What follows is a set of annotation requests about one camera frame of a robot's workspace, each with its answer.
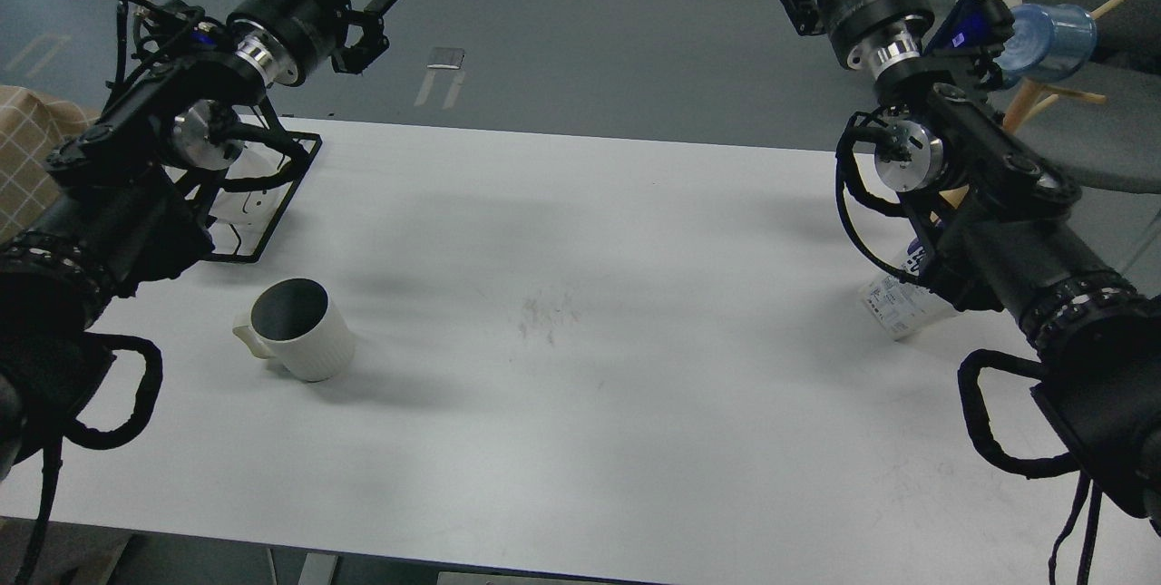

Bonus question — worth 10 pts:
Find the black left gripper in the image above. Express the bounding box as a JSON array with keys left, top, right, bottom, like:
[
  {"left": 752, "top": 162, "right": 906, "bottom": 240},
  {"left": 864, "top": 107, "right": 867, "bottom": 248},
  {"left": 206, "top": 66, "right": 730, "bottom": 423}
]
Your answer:
[{"left": 228, "top": 0, "right": 399, "bottom": 86}]

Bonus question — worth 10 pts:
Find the white ribbed mug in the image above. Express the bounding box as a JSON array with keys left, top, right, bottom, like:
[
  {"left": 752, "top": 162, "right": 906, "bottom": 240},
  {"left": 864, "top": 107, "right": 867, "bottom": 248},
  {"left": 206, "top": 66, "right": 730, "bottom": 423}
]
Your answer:
[{"left": 232, "top": 279, "right": 356, "bottom": 383}]

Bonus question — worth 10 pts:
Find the blue white milk carton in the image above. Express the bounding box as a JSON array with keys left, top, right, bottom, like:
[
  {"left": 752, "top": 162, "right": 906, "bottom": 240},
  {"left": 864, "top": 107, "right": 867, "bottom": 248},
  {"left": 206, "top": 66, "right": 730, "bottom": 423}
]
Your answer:
[{"left": 858, "top": 272, "right": 961, "bottom": 341}]

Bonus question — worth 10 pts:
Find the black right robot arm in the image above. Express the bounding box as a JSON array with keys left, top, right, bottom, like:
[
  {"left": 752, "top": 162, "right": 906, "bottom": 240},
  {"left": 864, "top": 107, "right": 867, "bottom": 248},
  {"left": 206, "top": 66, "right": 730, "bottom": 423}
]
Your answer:
[{"left": 779, "top": 0, "right": 1160, "bottom": 584}]

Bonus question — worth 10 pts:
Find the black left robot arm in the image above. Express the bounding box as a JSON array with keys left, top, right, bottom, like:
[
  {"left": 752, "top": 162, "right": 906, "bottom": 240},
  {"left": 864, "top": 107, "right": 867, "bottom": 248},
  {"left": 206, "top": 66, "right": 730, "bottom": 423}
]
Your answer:
[{"left": 3, "top": 0, "right": 399, "bottom": 584}]

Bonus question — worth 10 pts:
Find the blue plastic cup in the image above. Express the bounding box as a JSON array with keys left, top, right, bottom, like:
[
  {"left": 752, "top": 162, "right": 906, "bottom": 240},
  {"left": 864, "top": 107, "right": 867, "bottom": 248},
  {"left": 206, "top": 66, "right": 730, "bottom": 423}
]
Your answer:
[{"left": 996, "top": 3, "right": 1098, "bottom": 86}]

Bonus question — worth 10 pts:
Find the wooden cup tree stand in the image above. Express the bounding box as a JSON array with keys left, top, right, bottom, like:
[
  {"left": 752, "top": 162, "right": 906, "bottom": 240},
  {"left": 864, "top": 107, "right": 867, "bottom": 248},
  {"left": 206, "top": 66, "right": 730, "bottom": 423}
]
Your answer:
[{"left": 973, "top": 0, "right": 1158, "bottom": 195}]

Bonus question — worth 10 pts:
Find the beige checkered cloth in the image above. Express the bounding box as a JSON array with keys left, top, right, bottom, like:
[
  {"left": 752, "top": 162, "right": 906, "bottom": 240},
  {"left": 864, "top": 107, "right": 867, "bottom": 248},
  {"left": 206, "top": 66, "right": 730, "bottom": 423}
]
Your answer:
[{"left": 1, "top": 85, "right": 99, "bottom": 241}]

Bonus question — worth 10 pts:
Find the black wire cup rack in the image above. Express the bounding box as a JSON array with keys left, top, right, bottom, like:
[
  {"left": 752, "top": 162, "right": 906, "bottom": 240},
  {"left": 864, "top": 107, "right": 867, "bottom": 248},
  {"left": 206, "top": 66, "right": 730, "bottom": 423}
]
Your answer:
[{"left": 203, "top": 140, "right": 307, "bottom": 263}]

